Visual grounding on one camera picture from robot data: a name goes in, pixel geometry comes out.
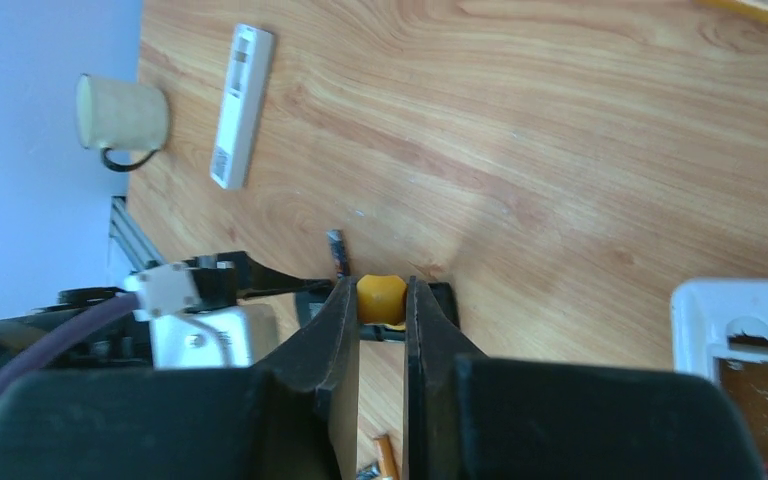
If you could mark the orange battery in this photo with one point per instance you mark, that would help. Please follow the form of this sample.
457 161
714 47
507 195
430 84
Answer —
762 12
387 465

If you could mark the long white remote control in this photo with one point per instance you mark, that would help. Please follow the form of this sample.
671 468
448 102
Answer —
244 92

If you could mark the black remote control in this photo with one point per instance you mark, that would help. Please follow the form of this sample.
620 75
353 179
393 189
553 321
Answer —
309 303

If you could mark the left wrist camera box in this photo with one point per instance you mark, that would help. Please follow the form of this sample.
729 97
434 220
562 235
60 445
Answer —
186 334

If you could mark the yellow handled screwdriver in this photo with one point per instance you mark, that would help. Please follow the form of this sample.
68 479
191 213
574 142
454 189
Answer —
381 300

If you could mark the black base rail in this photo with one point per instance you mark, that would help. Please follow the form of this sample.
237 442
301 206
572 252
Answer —
125 231

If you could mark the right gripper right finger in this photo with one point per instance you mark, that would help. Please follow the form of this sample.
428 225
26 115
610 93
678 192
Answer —
449 387

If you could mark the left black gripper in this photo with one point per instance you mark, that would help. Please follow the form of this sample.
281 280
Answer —
221 281

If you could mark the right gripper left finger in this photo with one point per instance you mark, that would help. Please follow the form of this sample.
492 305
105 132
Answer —
318 367

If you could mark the beige mug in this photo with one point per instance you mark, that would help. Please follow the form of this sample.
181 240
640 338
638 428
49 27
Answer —
126 122

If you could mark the short white remote control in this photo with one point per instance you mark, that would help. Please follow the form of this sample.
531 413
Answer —
720 332

